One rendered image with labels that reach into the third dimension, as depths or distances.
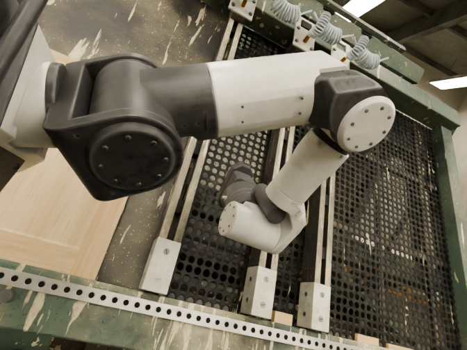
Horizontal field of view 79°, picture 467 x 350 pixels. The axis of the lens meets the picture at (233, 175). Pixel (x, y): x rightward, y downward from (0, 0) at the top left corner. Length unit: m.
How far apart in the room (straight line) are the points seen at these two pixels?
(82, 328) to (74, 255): 0.16
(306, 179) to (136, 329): 0.52
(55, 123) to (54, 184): 0.56
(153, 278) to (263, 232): 0.33
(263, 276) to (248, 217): 0.37
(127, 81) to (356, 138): 0.27
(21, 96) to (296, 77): 0.27
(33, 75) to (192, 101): 0.15
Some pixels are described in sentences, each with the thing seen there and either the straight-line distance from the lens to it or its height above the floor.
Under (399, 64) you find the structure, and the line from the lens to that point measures 2.19.
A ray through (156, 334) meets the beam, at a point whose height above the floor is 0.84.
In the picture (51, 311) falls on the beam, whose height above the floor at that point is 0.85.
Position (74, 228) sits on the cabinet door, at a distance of 0.80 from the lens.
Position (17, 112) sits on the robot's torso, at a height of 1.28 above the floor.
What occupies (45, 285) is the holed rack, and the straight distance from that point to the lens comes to 0.75.
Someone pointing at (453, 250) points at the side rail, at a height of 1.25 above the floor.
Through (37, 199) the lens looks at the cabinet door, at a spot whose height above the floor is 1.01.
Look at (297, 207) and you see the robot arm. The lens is 0.48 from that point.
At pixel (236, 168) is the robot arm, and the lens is 0.66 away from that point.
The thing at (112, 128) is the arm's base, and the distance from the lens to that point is 0.27.
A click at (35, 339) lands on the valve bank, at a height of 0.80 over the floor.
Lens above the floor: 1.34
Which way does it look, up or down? 8 degrees down
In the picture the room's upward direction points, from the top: 23 degrees clockwise
